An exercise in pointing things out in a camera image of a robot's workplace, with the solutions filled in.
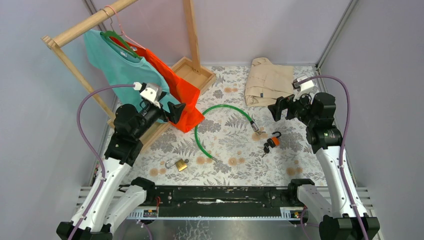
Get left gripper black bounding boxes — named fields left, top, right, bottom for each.
left=132, top=91, right=186, bottom=140

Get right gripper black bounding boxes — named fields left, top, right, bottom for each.
left=267, top=88, right=317, bottom=127

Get green cable lock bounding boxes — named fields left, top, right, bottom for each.
left=193, top=104, right=269, bottom=167

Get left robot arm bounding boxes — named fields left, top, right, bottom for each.
left=56, top=99, right=186, bottom=240

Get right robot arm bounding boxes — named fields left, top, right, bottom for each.
left=267, top=92, right=380, bottom=240

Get orange black key bunch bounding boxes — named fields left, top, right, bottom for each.
left=261, top=131, right=282, bottom=158

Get orange garment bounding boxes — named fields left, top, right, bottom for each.
left=128, top=43, right=205, bottom=133

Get folded beige garment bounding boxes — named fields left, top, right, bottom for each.
left=244, top=57, right=294, bottom=107

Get wooden clothes rack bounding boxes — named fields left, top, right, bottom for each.
left=43, top=0, right=216, bottom=148

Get brass padlock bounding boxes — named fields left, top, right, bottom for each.
left=164, top=159, right=189, bottom=172

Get floral table mat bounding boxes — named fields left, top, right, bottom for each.
left=122, top=66, right=327, bottom=186

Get teal t-shirt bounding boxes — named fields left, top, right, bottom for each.
left=83, top=29, right=181, bottom=112

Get green hanger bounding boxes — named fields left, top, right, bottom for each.
left=100, top=30, right=141, bottom=59

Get pink hanger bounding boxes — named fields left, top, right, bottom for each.
left=105, top=5, right=146, bottom=50

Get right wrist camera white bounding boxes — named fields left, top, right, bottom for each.
left=292, top=75, right=315, bottom=100

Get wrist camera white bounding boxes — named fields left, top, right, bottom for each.
left=292, top=75, right=315, bottom=100
left=133, top=82, right=162, bottom=105

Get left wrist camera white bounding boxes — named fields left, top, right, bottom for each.
left=133, top=82, right=162, bottom=105

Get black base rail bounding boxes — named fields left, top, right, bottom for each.
left=129, top=185, right=305, bottom=221

